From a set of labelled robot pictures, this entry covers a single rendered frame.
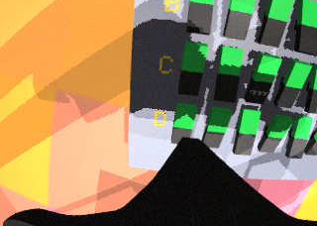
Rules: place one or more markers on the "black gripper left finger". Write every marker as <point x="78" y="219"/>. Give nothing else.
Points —
<point x="165" y="201"/>

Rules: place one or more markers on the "light grey switch panel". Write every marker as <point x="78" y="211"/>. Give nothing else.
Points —
<point x="240" y="75"/>

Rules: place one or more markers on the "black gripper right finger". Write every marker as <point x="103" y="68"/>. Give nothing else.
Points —
<point x="221" y="197"/>

